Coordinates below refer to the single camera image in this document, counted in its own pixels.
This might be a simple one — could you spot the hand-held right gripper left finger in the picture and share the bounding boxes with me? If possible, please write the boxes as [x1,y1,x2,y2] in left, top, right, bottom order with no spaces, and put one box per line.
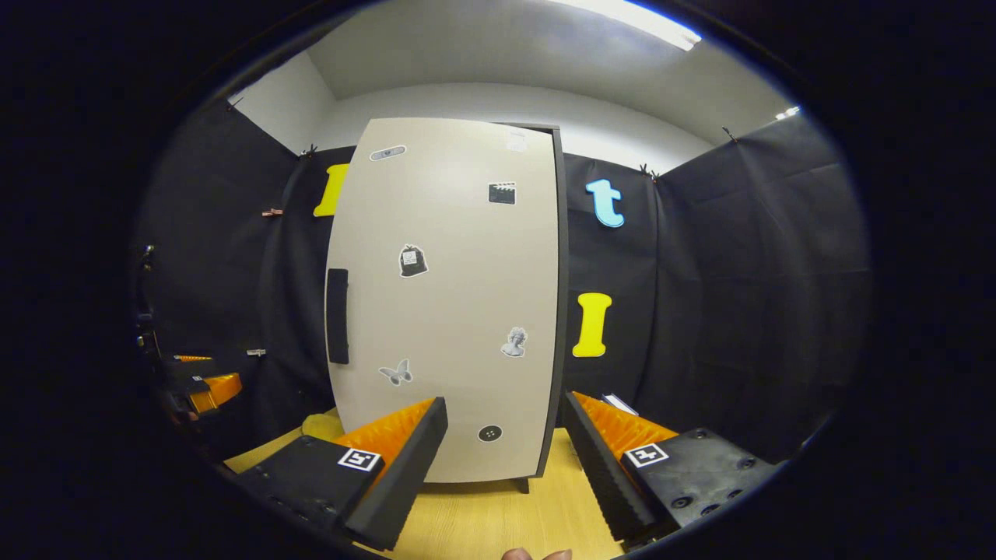
[233,397,449,551]

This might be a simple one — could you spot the yellow bumpy fruit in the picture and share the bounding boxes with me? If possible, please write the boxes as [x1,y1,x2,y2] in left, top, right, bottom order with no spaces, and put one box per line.
[302,412,347,440]

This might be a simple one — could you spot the beige cabinet door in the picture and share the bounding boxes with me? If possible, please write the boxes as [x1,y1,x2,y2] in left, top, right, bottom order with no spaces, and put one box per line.
[325,117,563,485]

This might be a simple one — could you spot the black cabinet door handle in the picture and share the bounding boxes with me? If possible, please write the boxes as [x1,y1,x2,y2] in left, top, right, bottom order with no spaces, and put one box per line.
[326,268,350,365]

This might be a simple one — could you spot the black backdrop cloth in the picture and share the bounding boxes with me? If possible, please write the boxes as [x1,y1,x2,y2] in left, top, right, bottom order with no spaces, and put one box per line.
[136,97,872,467]

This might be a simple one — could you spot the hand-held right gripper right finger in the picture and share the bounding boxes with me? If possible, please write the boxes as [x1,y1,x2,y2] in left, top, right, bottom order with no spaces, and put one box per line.
[562,392,779,545]

